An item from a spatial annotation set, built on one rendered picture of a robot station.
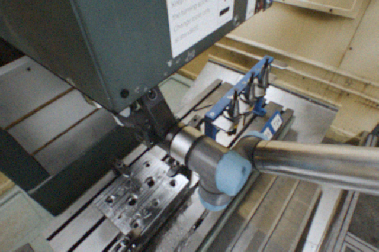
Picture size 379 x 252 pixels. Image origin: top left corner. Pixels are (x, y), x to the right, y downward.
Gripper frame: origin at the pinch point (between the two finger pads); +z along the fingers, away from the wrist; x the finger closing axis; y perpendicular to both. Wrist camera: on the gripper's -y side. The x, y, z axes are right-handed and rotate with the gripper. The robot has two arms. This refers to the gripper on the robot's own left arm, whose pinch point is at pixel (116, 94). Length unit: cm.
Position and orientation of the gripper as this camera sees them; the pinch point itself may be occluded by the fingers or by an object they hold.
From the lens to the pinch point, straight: 59.4
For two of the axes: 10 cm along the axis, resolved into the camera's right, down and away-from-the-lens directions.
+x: 6.4, -5.9, 5.0
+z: -7.7, -4.6, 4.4
